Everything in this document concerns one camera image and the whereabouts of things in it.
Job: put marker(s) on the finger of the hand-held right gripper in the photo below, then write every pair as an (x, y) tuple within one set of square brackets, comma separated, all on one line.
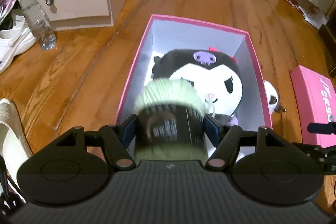
[(321, 128), (315, 154)]

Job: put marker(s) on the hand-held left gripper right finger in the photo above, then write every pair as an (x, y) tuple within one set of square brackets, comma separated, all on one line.
[(212, 130)]

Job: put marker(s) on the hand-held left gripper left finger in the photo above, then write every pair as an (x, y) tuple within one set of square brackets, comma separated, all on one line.
[(129, 131)]

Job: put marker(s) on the green yarn ball black label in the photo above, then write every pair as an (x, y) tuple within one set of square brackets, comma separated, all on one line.
[(170, 119)]

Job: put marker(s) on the pink cardboard box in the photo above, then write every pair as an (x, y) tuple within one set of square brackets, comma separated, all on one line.
[(199, 29)]

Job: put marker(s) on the pink box lid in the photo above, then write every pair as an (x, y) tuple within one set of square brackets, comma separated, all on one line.
[(315, 106)]

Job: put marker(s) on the black and white plush doll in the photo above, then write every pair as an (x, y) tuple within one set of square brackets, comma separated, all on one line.
[(210, 77)]

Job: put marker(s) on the cream plastic slipper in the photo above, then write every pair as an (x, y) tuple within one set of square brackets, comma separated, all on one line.
[(11, 129)]

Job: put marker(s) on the red wrapper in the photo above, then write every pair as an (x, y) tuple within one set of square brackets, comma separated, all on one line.
[(290, 1)]

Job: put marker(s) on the clear plastic water bottle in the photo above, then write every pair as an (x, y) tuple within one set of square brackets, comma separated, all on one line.
[(36, 19)]

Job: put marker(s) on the white clog shoe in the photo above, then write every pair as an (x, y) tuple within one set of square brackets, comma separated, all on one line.
[(13, 41)]

